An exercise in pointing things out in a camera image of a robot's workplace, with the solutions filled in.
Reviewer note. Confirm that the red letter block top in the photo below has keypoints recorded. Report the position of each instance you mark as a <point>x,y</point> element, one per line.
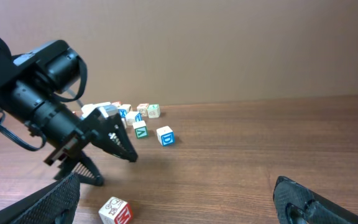
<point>116,103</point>

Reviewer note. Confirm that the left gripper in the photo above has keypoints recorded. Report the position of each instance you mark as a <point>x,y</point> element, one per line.
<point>69,134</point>

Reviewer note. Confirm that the blue D letter block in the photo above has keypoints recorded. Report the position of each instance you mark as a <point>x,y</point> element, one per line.
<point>165,136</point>

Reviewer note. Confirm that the green letter A block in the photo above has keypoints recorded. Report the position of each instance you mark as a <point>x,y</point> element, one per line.
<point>153,111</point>

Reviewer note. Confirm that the green edged block middle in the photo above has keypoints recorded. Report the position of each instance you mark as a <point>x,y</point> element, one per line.
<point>132,117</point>

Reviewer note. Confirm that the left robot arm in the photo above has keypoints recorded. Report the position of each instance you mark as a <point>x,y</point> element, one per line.
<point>31,87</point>

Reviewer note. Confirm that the blue X letter block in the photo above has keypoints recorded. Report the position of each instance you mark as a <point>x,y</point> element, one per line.
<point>124,109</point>

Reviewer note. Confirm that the green Z letter block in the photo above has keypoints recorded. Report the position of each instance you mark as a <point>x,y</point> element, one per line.
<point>140,129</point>

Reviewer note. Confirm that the red M letter block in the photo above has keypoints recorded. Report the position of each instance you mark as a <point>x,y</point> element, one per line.
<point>116,211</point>

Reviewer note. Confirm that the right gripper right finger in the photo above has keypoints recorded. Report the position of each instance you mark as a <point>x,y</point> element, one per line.
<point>296,204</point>

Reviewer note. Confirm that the red number 6 block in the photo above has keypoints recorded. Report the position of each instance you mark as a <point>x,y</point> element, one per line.
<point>142,109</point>

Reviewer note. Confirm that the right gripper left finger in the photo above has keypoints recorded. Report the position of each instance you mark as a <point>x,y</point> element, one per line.
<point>53,204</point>

